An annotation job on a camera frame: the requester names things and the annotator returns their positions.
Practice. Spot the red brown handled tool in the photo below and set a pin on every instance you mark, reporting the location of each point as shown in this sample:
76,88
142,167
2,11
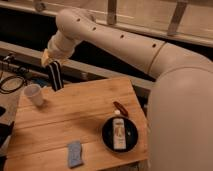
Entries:
121,108

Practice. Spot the black white striped eraser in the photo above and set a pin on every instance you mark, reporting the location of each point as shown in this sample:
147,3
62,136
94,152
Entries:
54,72

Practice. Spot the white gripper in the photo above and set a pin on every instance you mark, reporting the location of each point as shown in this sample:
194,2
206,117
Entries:
53,53

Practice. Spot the blue sponge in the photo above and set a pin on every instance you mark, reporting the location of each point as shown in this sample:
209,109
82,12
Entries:
74,154

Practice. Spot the wooden table board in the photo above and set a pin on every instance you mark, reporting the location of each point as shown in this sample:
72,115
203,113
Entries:
41,136

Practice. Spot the white bottle in bowl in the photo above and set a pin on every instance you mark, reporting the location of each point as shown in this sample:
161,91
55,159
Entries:
119,138

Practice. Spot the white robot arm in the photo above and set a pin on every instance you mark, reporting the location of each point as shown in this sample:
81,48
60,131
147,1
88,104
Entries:
180,104

